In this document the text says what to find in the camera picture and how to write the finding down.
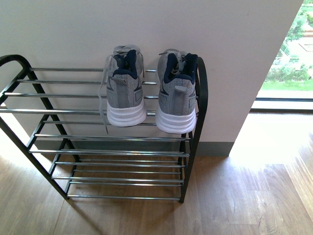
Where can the black metal shoe rack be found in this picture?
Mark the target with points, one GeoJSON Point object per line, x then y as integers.
{"type": "Point", "coordinates": [68, 144]}

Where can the grey sneaker with long lace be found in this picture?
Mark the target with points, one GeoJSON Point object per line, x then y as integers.
{"type": "Point", "coordinates": [122, 75]}

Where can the grey sneaker with pull tab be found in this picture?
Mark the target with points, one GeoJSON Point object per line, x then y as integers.
{"type": "Point", "coordinates": [176, 73]}

